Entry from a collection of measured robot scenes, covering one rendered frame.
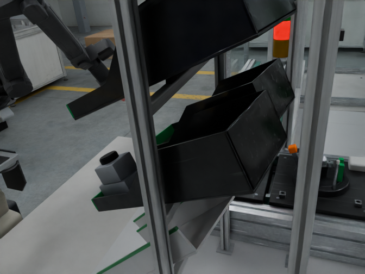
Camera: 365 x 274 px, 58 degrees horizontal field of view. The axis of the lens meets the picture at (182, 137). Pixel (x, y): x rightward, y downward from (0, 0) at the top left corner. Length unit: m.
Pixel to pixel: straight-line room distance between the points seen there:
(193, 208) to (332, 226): 0.38
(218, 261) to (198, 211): 0.30
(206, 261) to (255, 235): 0.14
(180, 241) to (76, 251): 0.56
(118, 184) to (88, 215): 0.58
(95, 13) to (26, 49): 5.99
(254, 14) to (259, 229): 0.66
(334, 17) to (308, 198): 0.16
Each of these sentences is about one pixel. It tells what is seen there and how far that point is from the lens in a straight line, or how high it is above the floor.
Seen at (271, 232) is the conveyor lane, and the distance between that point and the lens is 0.88.
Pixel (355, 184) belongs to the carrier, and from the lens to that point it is 0.99.
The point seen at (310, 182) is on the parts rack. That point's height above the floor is 1.33.
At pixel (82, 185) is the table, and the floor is 0.86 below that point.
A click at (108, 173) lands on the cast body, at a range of 0.51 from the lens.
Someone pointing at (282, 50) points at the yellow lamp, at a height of 1.28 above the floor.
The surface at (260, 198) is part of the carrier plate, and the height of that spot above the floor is 0.97.
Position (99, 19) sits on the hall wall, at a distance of 10.92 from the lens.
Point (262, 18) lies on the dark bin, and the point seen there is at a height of 1.48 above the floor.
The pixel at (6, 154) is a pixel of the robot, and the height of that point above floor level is 1.04.
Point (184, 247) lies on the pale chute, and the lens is 0.46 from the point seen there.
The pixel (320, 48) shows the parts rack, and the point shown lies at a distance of 0.28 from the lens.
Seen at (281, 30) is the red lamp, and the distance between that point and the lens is 0.99.
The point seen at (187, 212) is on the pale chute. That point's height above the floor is 1.12.
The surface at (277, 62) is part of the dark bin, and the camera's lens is 0.57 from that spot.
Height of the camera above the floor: 1.52
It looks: 28 degrees down
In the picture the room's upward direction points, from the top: 5 degrees counter-clockwise
